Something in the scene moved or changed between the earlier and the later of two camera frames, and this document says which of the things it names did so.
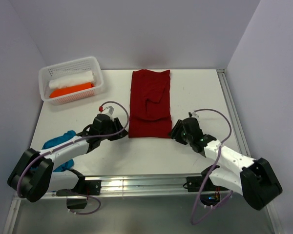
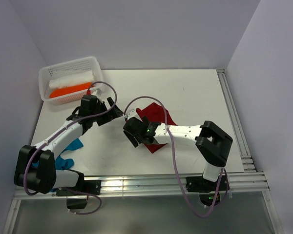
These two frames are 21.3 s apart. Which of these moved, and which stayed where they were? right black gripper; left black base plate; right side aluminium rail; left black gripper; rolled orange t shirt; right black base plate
Moved: left black gripper; right black gripper
Stayed: right black base plate; rolled orange t shirt; right side aluminium rail; left black base plate
